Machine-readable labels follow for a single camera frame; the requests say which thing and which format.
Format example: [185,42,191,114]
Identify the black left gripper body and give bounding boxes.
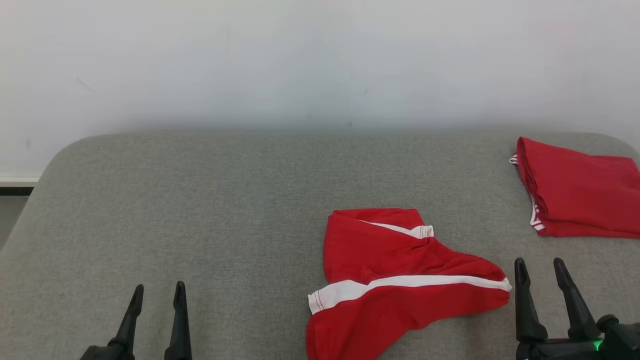
[80,343,136,360]

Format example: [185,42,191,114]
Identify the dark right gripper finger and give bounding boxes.
[553,257,602,342]
[514,257,549,344]

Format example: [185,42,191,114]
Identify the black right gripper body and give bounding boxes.
[515,337,606,360]

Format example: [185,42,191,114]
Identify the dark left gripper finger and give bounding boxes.
[107,284,145,359]
[164,280,193,360]

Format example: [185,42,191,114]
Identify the red basketball jersey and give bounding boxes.
[509,136,640,239]

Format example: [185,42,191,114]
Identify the red shorts with white stripe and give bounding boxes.
[306,207,513,360]

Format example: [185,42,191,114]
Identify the white and black baseboard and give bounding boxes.
[0,175,42,197]

